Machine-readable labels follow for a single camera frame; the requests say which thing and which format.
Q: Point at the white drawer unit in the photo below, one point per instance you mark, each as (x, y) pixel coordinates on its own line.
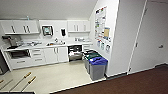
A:
(37, 56)
(87, 46)

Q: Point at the stainless steel refrigerator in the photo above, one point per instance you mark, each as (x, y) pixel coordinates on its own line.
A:
(2, 63)

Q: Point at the grey bin green lid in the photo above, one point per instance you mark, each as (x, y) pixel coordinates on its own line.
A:
(90, 55)

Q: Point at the blue bin sign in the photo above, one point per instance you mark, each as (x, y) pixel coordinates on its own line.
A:
(98, 43)

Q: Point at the white black bin sign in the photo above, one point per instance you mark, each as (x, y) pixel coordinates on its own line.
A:
(107, 48)

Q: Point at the white door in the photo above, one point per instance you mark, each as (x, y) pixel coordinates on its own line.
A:
(150, 36)

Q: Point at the stainless steel dishwasher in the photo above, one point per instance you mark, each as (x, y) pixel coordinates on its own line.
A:
(75, 50)

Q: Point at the chrome sink faucet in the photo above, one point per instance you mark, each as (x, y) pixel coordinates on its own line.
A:
(56, 40)

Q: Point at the white two-door sink cabinet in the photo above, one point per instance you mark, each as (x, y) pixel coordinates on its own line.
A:
(55, 55)

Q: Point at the large wall poster board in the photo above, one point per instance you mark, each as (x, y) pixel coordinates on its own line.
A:
(100, 21)

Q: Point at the grey bin blue lid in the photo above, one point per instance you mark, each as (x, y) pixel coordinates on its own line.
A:
(98, 68)

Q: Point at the white three-door wall cabinet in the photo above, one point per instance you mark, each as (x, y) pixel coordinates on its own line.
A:
(78, 26)

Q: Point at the wide white drawer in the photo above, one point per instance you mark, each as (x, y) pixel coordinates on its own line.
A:
(20, 62)

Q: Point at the light blue bottle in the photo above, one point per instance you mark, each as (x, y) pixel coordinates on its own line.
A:
(28, 17)

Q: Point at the black wall soap dispenser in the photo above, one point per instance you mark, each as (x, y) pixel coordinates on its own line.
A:
(63, 32)

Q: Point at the green bin sign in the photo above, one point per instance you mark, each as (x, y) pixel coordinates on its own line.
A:
(102, 45)

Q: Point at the black coffee machine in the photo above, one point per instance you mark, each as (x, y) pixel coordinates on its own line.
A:
(13, 41)

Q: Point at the built-in black microwave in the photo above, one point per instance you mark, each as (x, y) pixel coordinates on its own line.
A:
(18, 54)

